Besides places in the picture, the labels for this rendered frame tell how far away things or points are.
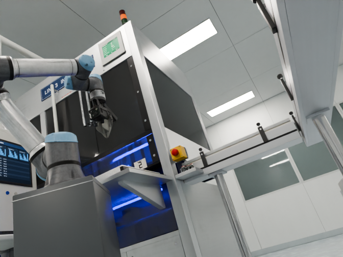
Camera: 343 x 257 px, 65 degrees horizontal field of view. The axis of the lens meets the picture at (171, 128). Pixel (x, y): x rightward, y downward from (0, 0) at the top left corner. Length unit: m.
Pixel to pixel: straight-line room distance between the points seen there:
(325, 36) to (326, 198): 5.33
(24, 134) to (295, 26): 1.02
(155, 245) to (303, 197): 4.65
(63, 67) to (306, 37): 0.97
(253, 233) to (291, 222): 0.76
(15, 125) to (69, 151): 0.29
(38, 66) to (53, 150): 0.39
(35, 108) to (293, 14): 2.24
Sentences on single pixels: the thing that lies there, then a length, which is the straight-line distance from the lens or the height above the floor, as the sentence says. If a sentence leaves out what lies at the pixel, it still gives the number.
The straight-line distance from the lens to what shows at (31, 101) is 2.63.
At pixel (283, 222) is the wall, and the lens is 5.99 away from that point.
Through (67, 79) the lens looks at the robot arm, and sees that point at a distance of 1.44.
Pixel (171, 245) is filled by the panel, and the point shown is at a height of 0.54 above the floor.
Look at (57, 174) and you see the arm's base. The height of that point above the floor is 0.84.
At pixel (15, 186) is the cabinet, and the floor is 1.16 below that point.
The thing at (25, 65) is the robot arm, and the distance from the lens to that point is 1.25.
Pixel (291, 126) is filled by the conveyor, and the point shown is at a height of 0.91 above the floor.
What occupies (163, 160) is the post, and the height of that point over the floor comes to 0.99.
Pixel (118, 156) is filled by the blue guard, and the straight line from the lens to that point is 1.77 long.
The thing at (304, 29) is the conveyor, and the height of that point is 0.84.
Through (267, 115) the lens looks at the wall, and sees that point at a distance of 6.31.
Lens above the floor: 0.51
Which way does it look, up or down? 24 degrees up
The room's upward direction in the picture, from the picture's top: 17 degrees counter-clockwise
